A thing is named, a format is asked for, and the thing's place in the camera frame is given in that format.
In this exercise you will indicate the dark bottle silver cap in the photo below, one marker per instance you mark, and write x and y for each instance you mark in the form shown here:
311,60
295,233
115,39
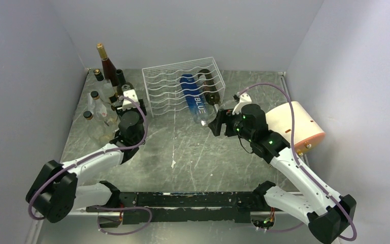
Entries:
209,89

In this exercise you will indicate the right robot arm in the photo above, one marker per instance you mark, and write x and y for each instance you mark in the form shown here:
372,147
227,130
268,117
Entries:
325,211

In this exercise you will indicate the dark green wine bottle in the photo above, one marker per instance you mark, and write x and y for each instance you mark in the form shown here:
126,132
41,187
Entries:
123,84

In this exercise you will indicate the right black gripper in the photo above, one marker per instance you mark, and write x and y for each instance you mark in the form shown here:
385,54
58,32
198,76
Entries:
225,116

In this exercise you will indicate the cream cylindrical container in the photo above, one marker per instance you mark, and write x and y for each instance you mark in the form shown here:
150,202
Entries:
308,133

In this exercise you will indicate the clear bottle orange label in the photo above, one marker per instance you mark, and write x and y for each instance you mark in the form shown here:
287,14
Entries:
104,87

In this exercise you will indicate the blue vodka bottle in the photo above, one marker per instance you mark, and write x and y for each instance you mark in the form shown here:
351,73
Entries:
193,98

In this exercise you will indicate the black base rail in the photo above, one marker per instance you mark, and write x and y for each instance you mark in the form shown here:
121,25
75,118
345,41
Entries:
239,207

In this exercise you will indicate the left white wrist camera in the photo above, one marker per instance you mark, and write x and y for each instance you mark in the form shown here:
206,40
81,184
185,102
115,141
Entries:
129,99

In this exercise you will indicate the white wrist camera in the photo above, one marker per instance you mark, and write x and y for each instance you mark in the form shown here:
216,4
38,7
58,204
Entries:
242,100
129,99

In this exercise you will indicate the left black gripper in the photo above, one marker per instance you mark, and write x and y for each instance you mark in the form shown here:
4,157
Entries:
120,111

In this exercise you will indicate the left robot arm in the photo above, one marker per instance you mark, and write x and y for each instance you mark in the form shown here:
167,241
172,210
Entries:
59,187

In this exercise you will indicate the white wire wine rack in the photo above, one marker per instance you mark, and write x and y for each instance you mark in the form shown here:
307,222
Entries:
163,89

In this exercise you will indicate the dark red wine bottle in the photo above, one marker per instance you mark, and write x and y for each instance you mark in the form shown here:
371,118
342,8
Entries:
108,67

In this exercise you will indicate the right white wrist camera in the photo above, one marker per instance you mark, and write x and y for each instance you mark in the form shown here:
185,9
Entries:
242,100

